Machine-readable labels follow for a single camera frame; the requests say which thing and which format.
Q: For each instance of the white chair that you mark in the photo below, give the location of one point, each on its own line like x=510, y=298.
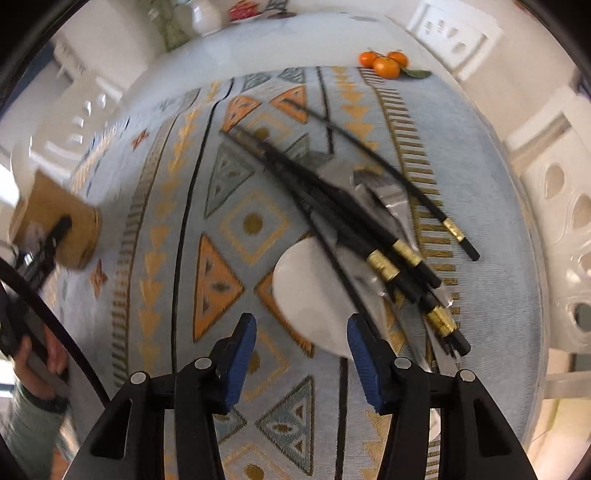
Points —
x=65, y=133
x=550, y=154
x=459, y=35

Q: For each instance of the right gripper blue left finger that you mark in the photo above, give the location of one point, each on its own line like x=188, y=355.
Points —
x=209, y=386

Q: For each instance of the glass vase green stems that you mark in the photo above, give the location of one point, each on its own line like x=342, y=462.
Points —
x=161, y=14

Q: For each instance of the black chopstick gold band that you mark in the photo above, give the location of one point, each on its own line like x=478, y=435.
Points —
x=440, y=318
x=412, y=189
x=306, y=185
x=354, y=295

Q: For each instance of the white chair near right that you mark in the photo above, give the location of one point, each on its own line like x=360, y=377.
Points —
x=550, y=154

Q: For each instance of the white chair far right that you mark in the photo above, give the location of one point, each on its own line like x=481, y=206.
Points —
x=459, y=35

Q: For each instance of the silver metal spoon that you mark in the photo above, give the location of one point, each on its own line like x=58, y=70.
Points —
x=351, y=184

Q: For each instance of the red lidded tea cup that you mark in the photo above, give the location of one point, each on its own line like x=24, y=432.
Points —
x=243, y=10

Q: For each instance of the white chair far left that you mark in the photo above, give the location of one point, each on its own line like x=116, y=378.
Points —
x=65, y=133

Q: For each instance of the dark phone stand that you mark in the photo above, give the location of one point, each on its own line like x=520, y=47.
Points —
x=277, y=8

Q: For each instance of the white ceramic soup spoon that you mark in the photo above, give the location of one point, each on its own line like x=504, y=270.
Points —
x=311, y=298

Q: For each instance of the white ceramic flower vase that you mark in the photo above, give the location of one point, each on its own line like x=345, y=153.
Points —
x=205, y=18

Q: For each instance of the mandarin orange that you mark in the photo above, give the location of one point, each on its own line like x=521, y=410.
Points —
x=367, y=59
x=400, y=58
x=387, y=68

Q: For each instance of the person's left hand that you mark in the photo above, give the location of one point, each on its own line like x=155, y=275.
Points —
x=42, y=380

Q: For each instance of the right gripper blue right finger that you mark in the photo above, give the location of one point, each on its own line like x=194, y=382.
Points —
x=395, y=387

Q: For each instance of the bamboo utensil holder cup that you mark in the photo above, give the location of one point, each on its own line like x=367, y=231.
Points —
x=50, y=209

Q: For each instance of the patterned blue woven table mat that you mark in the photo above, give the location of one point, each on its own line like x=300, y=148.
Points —
x=195, y=232

